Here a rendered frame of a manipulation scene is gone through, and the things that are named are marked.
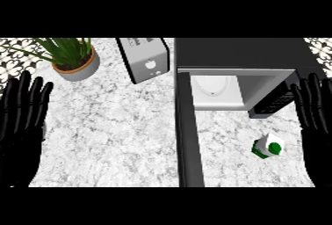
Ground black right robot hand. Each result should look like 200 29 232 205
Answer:
290 72 332 188

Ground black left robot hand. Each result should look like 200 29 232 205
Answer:
0 69 55 188

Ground green and white milk carton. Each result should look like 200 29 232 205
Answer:
251 133 287 160

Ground dark grey microwave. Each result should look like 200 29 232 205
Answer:
175 37 328 120

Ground dark grey microwave door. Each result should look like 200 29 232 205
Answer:
175 71 207 188

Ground green plant in grey pot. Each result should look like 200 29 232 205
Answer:
6 37 102 83

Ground silver toaster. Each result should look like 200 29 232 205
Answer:
114 37 172 85

